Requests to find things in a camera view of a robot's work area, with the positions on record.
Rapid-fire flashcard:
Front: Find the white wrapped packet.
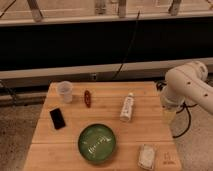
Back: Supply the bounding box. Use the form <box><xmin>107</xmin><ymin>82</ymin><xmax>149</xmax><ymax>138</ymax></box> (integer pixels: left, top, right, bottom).
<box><xmin>138</xmin><ymin>144</ymin><xmax>155</xmax><ymax>171</ymax></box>

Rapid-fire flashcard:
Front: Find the dark red oblong object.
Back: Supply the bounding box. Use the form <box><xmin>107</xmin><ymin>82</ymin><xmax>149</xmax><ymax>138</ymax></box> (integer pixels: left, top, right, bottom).
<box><xmin>84</xmin><ymin>90</ymin><xmax>91</xmax><ymax>108</ymax></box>

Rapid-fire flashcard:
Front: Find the black floor cable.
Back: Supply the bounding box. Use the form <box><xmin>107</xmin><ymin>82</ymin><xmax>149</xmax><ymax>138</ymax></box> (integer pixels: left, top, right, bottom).
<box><xmin>155</xmin><ymin>80</ymin><xmax>198</xmax><ymax>139</ymax></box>

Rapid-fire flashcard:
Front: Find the white plastic bottle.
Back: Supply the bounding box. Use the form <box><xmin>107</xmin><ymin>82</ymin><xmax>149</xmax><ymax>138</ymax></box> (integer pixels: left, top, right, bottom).
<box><xmin>120</xmin><ymin>93</ymin><xmax>134</xmax><ymax>122</ymax></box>

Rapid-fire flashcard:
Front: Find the green ceramic bowl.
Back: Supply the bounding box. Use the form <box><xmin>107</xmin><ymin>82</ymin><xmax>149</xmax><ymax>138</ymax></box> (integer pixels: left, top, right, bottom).
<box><xmin>78</xmin><ymin>123</ymin><xmax>117</xmax><ymax>164</ymax></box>

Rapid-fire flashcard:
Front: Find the black hanging cable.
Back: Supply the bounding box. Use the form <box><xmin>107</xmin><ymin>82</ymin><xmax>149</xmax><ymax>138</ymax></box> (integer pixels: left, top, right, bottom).
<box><xmin>110</xmin><ymin>9</ymin><xmax>141</xmax><ymax>81</ymax></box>

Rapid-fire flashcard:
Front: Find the clear plastic measuring cup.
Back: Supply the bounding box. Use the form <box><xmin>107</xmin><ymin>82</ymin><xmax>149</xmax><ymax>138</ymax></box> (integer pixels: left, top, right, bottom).
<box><xmin>56</xmin><ymin>81</ymin><xmax>73</xmax><ymax>103</ymax></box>

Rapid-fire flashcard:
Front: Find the black smartphone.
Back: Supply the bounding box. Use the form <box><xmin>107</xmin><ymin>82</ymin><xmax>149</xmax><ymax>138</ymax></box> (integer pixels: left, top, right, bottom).
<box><xmin>50</xmin><ymin>108</ymin><xmax>66</xmax><ymax>130</ymax></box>

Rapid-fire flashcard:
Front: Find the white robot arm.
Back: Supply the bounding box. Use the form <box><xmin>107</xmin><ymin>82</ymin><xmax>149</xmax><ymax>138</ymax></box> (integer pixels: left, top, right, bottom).
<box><xmin>160</xmin><ymin>61</ymin><xmax>213</xmax><ymax>124</ymax></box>

